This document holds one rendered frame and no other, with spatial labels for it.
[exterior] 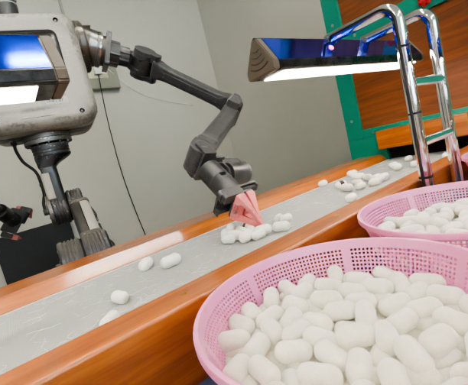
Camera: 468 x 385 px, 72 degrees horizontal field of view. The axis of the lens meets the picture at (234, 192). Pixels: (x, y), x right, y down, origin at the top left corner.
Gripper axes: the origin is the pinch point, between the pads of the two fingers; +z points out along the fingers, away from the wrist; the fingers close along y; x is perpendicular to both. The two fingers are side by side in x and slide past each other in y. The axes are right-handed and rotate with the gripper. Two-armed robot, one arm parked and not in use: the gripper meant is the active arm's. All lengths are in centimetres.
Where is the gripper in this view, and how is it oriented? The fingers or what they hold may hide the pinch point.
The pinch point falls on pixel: (260, 223)
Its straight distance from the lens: 65.9
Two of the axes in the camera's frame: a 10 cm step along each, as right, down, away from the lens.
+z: 5.8, 6.0, -5.5
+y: 7.9, -2.4, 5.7
